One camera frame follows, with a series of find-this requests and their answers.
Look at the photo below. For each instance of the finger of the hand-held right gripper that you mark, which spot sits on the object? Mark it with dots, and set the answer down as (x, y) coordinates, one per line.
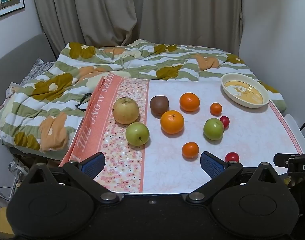
(298, 163)

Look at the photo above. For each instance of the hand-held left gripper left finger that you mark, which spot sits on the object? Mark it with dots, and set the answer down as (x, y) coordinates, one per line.
(93, 166)

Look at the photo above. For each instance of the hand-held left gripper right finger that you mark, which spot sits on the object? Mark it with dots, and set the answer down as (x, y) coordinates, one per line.
(211, 166)

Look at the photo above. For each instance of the red cherry tomato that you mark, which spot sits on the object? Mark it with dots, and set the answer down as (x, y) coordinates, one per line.
(225, 121)
(231, 157)

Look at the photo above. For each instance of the green apple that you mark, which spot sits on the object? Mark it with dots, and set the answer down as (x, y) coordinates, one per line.
(137, 134)
(213, 129)

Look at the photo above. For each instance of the small tangerine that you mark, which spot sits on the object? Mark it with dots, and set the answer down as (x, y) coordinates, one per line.
(216, 108)
(190, 150)

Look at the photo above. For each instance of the large yellow apple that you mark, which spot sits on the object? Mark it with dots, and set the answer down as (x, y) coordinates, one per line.
(125, 110)

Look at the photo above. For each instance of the large orange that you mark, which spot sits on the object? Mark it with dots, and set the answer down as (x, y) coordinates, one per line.
(189, 101)
(172, 122)

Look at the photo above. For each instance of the cream plate with cartoon print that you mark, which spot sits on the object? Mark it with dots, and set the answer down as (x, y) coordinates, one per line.
(245, 93)

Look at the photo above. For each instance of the pink floral tablecloth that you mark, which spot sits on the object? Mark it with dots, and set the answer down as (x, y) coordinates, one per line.
(242, 145)

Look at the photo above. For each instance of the black eyeglasses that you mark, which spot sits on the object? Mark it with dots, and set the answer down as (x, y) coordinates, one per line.
(82, 101)

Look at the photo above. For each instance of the clear glass jar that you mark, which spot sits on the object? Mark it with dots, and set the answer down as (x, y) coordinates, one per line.
(15, 166)

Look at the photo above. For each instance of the brown kiwi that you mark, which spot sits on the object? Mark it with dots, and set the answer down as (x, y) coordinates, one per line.
(159, 105)

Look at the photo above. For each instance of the small cardboard box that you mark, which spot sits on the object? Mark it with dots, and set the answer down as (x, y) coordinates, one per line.
(13, 89)

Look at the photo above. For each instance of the grey floral pillow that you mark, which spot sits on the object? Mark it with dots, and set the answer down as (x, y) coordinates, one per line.
(37, 67)

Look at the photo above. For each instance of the green striped floral blanket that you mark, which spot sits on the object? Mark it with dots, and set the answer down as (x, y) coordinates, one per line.
(142, 62)

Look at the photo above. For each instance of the grey upholstered headboard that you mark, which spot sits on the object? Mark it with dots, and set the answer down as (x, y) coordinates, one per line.
(17, 52)

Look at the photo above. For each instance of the beige curtain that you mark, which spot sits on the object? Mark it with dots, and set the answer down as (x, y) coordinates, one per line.
(180, 12)

